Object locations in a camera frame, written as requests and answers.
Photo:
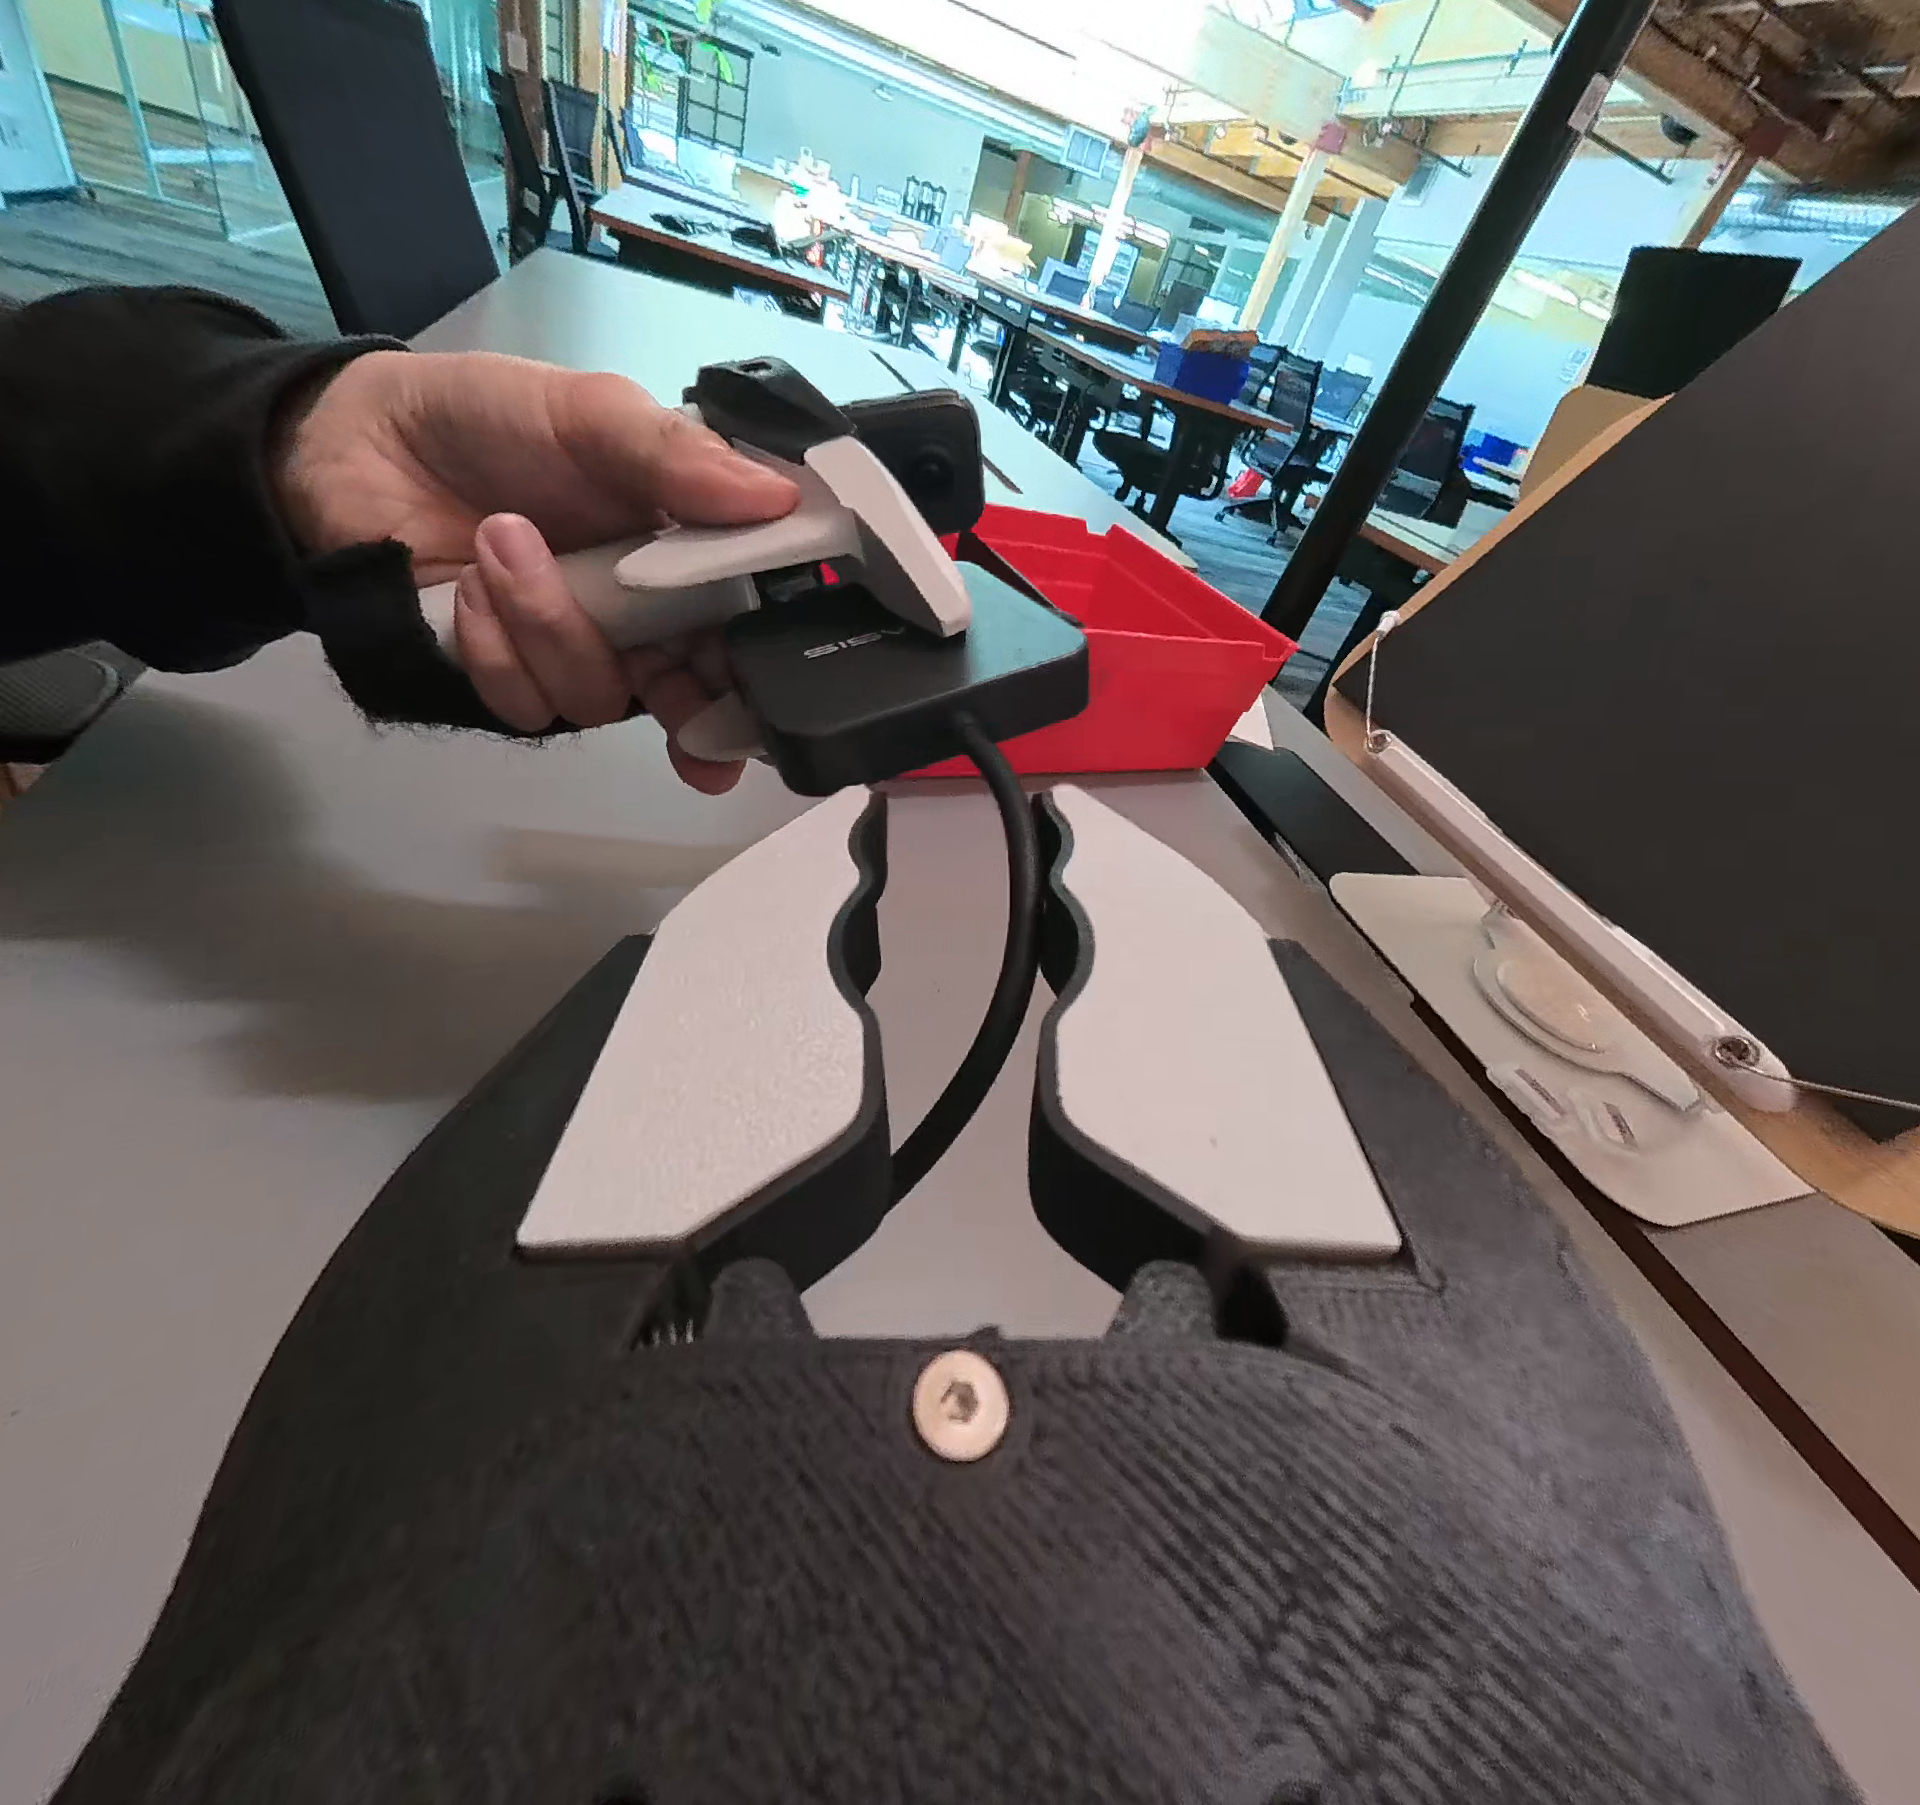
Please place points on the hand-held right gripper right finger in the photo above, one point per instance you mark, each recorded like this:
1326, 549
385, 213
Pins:
1216, 1070

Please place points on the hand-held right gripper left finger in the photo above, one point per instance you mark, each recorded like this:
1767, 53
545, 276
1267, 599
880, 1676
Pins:
720, 1040

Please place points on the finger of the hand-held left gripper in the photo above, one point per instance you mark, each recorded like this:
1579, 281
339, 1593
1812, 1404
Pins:
916, 546
720, 732

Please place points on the black usb hub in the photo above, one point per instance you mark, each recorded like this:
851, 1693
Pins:
916, 681

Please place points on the red plastic bin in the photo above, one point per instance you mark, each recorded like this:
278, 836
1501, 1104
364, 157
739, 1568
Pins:
1170, 665

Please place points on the person's left forearm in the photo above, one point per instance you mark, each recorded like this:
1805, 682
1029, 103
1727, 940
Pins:
135, 485

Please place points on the person's left hand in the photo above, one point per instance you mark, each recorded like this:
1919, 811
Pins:
451, 439

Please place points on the row of office desks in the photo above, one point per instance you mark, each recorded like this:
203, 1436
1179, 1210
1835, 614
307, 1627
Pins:
1080, 358

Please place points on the blue storage bin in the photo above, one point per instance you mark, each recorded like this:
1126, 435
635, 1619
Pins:
1201, 373

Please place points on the green potted plant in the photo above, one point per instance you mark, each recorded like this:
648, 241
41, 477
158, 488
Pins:
697, 42

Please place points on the white tablet stand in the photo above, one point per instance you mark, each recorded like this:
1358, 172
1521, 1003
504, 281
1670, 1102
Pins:
1679, 1161

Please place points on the black panel with wooden rim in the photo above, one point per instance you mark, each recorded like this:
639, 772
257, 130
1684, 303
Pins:
1697, 723

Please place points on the black metal pole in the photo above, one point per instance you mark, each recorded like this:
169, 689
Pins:
1501, 246

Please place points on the black office chair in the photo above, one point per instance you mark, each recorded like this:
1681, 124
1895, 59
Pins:
346, 139

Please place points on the cardboard box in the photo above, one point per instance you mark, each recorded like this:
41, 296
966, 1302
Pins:
1591, 432

